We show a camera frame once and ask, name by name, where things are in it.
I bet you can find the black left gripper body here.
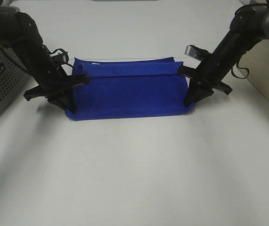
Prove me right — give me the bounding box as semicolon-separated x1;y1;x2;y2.
23;56;90;101

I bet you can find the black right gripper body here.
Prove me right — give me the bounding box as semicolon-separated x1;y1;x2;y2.
177;53;233;95

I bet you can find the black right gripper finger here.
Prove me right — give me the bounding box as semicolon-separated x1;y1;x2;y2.
193;86;214;103
184;80;203;105

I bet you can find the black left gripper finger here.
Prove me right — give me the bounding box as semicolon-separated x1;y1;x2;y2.
65;89;76;113
47;95;72;110

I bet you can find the blue microfibre towel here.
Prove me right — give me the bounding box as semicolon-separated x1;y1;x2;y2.
65;57;195;121

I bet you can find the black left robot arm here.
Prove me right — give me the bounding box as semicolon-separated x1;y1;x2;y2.
0;4;90;113

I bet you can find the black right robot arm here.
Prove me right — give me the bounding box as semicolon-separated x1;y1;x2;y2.
177;0;269;106

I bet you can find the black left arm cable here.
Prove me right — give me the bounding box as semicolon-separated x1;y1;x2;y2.
0;42;74;76

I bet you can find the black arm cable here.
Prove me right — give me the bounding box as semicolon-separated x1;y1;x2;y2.
0;42;74;76
230;56;249;80

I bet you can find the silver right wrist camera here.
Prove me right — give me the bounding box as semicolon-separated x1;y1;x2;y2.
185;45;211;61

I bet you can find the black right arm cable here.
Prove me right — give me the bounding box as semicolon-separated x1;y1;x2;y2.
230;56;249;80

